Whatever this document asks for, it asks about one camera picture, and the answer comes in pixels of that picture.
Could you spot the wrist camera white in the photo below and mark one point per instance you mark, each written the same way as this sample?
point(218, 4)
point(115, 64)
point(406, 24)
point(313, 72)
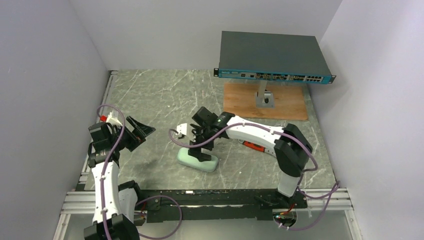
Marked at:
point(183, 131)
point(113, 119)

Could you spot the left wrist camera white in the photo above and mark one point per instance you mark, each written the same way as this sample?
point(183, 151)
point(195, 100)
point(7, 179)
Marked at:
point(113, 119)

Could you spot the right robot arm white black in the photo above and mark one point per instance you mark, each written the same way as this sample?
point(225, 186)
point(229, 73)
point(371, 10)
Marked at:
point(291, 148)

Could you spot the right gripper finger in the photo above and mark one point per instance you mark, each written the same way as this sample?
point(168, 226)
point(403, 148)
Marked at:
point(196, 152)
point(204, 157)

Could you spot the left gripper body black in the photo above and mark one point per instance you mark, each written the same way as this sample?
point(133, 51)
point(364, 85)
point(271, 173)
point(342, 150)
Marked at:
point(131, 133)

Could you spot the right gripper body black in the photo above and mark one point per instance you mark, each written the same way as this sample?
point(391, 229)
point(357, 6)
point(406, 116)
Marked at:
point(201, 142)

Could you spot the wooden board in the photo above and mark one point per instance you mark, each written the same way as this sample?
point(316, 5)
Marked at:
point(289, 102)

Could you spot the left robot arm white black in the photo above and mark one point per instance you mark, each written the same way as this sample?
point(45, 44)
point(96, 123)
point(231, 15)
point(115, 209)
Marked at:
point(113, 217)

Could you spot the red handled adjustable wrench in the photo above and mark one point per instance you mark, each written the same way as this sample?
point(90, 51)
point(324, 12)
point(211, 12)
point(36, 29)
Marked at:
point(258, 147)

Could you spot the grey metal stand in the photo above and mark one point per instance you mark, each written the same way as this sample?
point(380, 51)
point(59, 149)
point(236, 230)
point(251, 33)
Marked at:
point(263, 97)

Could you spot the network switch blue front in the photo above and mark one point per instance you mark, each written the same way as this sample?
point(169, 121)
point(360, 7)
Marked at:
point(272, 57)

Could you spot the mint green umbrella case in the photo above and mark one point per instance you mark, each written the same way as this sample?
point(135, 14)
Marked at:
point(185, 159)

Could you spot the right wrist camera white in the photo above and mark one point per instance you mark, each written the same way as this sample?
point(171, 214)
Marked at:
point(183, 131)

